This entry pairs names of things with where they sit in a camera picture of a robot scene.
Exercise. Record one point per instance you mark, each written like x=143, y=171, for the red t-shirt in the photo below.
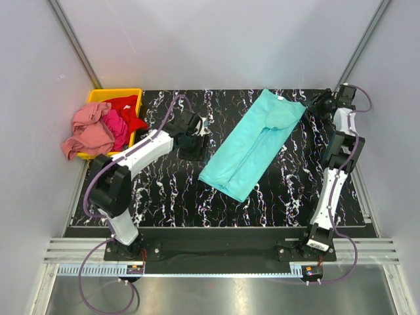
x=126, y=107

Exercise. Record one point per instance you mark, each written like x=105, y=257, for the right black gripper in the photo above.
x=316, y=104

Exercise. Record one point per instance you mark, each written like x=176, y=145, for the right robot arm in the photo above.
x=339, y=160

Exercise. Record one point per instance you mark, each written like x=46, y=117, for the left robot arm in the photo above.
x=110, y=181

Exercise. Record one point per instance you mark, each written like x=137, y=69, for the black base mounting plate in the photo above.
x=250, y=248

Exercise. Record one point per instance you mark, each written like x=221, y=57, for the yellow plastic bin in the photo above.
x=100, y=95

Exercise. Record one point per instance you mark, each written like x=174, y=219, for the slotted cable duct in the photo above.
x=131, y=270

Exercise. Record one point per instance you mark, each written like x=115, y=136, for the right aluminium frame post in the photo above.
x=366, y=37

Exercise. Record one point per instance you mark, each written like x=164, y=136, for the left aluminium frame post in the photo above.
x=71, y=36

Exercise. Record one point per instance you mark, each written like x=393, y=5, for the salmon pink t-shirt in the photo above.
x=90, y=136

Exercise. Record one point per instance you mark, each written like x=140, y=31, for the magenta t-shirt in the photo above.
x=117, y=127

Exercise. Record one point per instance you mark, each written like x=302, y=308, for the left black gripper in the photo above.
x=195, y=144

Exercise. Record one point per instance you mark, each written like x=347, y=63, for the teal t-shirt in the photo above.
x=241, y=160

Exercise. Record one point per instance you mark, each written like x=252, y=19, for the aluminium frame post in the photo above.
x=366, y=37
x=71, y=36

